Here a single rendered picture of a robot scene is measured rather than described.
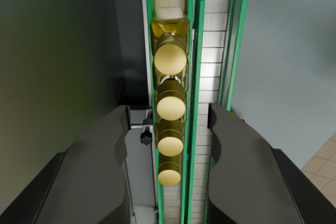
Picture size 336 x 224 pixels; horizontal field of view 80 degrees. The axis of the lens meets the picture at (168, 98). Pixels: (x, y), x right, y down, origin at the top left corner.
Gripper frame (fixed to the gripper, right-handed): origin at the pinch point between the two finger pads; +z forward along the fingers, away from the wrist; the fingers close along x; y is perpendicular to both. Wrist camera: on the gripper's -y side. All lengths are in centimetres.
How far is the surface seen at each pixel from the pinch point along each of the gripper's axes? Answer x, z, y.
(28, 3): -11.9, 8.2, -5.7
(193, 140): 5.1, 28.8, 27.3
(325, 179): 146, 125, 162
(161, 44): -0.8, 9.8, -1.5
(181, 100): 1.2, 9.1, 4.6
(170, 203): -1, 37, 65
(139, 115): -9.4, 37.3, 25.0
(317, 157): 130, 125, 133
